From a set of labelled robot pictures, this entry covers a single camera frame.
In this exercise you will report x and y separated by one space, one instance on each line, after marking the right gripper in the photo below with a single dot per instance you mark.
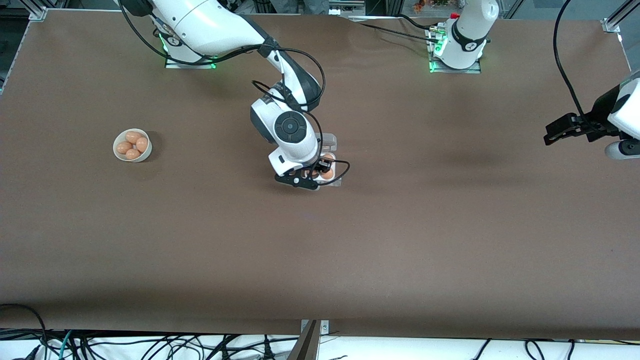
325 164

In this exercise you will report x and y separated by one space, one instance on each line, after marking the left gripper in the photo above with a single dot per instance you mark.
598 121

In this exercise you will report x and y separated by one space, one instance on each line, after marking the clear plastic egg box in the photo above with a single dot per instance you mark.
329 142

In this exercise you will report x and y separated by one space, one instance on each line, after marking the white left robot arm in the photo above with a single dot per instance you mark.
467 35

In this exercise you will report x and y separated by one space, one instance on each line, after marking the clear tape strip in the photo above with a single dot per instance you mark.
337 183

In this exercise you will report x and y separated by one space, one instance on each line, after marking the white bowl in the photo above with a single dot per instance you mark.
142 157

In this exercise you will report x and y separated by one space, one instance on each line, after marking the dark metal beam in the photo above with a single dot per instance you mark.
306 347

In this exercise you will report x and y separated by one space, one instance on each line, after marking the orange background object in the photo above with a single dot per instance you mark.
419 6

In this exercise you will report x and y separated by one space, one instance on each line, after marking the white lower board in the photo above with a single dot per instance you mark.
400 350

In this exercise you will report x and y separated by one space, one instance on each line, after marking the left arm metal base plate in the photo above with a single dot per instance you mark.
457 71

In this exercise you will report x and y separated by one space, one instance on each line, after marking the silver table edge bracket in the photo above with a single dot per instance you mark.
325 327

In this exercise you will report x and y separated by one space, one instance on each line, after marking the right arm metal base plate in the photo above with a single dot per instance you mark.
192 65

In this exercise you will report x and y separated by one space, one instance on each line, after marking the silver background bracket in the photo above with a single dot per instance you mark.
347 10

